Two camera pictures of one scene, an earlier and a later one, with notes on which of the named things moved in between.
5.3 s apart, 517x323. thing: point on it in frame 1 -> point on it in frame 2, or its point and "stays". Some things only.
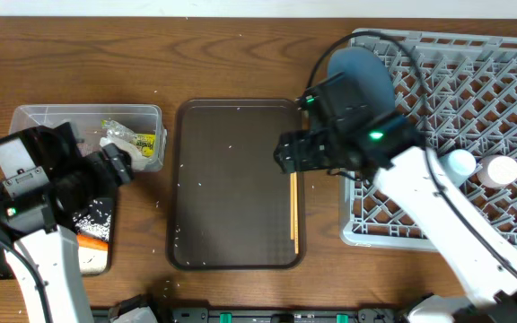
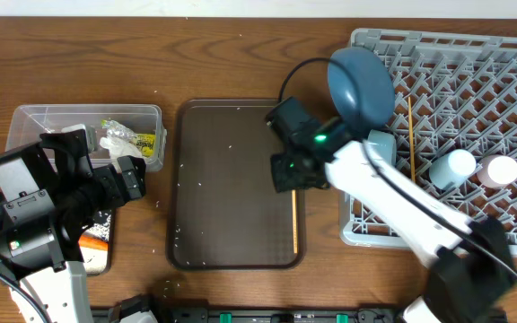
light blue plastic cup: (457, 166) stays
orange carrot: (91, 242) stays
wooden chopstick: (292, 204) -> (411, 137)
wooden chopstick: (295, 210) stays
